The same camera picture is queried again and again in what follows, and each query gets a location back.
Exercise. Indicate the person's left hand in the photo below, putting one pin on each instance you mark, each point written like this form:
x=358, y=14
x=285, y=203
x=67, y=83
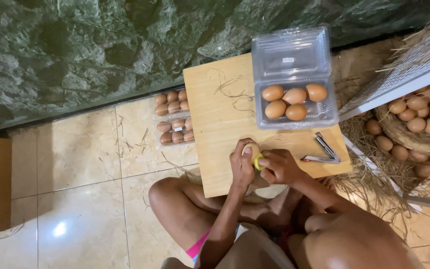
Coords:
x=241, y=170

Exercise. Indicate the person's right hand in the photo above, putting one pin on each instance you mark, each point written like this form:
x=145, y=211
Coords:
x=284, y=168

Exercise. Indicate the person's right fingers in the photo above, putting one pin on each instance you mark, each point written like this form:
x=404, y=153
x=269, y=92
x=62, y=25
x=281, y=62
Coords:
x=269, y=164

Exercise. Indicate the pale brown egg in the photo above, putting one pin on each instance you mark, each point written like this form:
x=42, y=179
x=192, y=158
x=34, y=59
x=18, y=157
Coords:
x=254, y=147

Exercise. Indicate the light wooden board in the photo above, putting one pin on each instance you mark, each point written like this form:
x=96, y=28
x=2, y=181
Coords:
x=218, y=142

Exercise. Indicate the silver stapler with red tip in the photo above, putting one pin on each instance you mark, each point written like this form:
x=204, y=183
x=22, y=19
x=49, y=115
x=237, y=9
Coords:
x=327, y=151

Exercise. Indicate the loose straw strands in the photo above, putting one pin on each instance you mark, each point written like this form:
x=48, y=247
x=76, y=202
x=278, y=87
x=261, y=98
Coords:
x=233, y=93

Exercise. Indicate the beige shorts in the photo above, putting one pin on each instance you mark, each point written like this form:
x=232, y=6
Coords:
x=252, y=250

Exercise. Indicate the person's left leg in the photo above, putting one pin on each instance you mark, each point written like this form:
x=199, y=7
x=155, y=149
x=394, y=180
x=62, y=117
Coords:
x=185, y=209

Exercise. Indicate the person's leg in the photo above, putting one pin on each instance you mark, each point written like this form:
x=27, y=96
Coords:
x=349, y=239
x=185, y=209

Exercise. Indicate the closed clear pack of eggs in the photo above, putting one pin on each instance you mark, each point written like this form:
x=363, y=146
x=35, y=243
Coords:
x=176, y=132
x=172, y=102

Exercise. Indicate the heap of dry straw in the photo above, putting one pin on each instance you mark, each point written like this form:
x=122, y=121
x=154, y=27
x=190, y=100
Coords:
x=368, y=175

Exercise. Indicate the small white sticker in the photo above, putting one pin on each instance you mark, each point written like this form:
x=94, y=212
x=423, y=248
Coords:
x=288, y=59

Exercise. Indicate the person's right leg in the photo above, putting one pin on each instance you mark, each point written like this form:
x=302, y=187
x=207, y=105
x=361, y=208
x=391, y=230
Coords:
x=349, y=239

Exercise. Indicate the open clear plastic egg box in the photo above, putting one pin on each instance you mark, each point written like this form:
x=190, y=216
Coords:
x=293, y=52

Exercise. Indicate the woven straw basket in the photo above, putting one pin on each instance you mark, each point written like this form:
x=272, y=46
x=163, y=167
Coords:
x=398, y=134

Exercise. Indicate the heap of tan eggs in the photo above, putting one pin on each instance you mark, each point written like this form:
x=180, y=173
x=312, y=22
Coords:
x=427, y=112

